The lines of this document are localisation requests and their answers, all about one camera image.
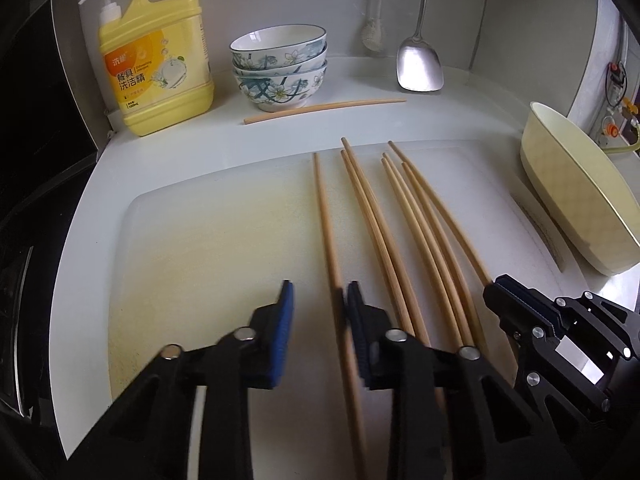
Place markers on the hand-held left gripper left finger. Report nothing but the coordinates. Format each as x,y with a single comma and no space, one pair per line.
282,332

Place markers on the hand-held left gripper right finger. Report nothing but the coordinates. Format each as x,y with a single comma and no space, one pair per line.
357,335

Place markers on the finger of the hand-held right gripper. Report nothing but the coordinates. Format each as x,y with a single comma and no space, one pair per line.
575,307
515,310

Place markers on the row of wooden chopsticks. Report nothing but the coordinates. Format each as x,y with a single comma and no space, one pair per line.
374,230

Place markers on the pale yellow oval tray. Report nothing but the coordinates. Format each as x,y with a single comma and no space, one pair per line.
565,195

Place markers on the light wooden chopstick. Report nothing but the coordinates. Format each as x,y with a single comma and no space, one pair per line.
325,225
325,111

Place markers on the white plastic cutting board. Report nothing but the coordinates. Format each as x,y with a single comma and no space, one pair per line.
200,260

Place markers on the stainless steel spatula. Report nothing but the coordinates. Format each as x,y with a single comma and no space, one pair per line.
419,65

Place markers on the white bristle brush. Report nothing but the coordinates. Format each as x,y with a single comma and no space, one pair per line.
372,35

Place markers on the yellow dish soap pump bottle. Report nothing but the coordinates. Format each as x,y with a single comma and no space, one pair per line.
155,60

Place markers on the black stove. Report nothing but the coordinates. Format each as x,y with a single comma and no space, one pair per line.
40,110

